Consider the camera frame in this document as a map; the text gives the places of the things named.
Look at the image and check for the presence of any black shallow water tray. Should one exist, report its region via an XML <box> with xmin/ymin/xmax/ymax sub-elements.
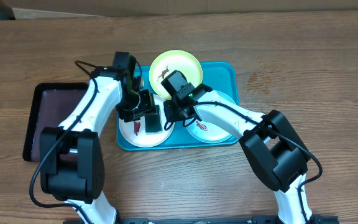
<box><xmin>22</xmin><ymin>82</ymin><xmax>88</xmax><ymax>162</ymax></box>

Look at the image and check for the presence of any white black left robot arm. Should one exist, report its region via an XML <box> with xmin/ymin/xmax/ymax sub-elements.
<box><xmin>29</xmin><ymin>62</ymin><xmax>155</xmax><ymax>223</ymax></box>

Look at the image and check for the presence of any green white sponge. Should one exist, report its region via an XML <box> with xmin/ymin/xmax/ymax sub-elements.
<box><xmin>145</xmin><ymin>105</ymin><xmax>162</xmax><ymax>134</ymax></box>

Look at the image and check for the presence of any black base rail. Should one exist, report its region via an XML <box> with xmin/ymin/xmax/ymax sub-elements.
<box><xmin>63</xmin><ymin>215</ymin><xmax>340</xmax><ymax>224</ymax></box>

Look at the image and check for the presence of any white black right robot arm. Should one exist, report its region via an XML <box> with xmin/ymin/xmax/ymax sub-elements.
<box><xmin>163</xmin><ymin>83</ymin><xmax>315</xmax><ymax>223</ymax></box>

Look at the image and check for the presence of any yellow-green plate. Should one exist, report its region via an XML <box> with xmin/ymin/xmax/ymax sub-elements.
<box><xmin>149</xmin><ymin>50</ymin><xmax>203</xmax><ymax>100</ymax></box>

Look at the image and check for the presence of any teal plastic tray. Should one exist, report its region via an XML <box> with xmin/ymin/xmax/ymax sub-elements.
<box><xmin>117</xmin><ymin>62</ymin><xmax>239</xmax><ymax>151</ymax></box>

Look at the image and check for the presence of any light blue plate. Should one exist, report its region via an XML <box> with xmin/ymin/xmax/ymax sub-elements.
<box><xmin>185</xmin><ymin>90</ymin><xmax>239</xmax><ymax>144</ymax></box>

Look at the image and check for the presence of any white plate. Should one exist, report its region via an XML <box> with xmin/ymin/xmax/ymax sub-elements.
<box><xmin>117</xmin><ymin>94</ymin><xmax>175</xmax><ymax>150</ymax></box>

